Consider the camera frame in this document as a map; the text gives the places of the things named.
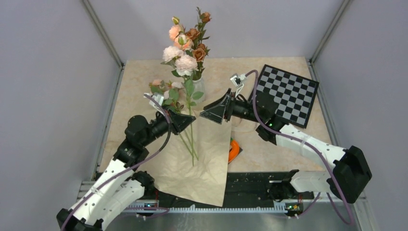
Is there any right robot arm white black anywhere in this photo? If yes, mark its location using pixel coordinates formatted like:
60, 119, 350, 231
200, 89, 372, 204

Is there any brown rose flower stem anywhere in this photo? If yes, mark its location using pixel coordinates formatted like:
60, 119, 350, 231
186, 7, 212, 81

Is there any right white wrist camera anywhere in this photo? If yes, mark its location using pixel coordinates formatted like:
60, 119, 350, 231
230, 73, 247, 97

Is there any pale pink peony stem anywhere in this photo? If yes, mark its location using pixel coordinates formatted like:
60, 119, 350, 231
160, 35, 205, 167

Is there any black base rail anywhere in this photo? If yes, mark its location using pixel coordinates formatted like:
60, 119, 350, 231
136, 170, 315, 209

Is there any peach pink flower stem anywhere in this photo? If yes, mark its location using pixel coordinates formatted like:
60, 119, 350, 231
169, 16, 193, 51

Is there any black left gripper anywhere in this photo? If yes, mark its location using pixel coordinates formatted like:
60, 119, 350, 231
140, 105, 196, 147

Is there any white ribbed vase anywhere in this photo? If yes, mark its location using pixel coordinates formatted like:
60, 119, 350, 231
191, 77, 205, 103

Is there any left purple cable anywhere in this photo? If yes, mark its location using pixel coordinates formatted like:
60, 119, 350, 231
60, 94, 173, 231

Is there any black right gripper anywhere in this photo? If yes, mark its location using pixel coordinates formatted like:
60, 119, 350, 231
200, 89, 264, 125

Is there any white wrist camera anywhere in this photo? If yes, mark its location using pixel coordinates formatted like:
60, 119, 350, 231
230, 73, 247, 97
143, 92, 165, 107

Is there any orange plastic ring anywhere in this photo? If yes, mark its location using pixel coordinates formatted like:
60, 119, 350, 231
228, 139, 240, 163

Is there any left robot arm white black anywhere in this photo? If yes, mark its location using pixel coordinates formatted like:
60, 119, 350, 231
56, 109, 196, 231

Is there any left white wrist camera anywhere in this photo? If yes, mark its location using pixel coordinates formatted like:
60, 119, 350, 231
143, 92, 165, 107

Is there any orange paper flower bouquet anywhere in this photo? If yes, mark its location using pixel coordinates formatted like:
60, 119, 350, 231
138, 99, 232, 206

